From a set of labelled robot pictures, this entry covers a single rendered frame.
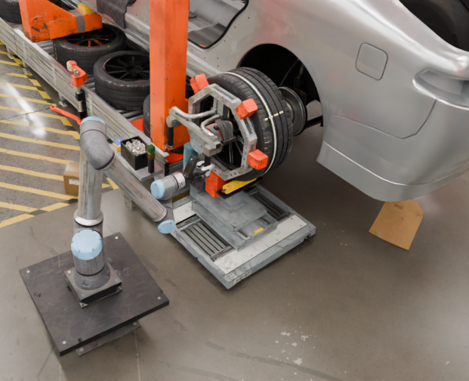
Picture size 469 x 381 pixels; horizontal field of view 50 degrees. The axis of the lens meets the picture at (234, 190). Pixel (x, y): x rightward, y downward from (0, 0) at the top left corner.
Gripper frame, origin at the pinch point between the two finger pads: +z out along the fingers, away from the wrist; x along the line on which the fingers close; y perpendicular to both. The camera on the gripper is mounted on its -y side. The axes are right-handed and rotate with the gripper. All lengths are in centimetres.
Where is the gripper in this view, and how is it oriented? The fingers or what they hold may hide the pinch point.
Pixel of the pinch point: (210, 162)
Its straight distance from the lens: 280.0
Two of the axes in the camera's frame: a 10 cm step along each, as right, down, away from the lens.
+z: 7.4, -3.7, 5.6
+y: -1.0, 7.6, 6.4
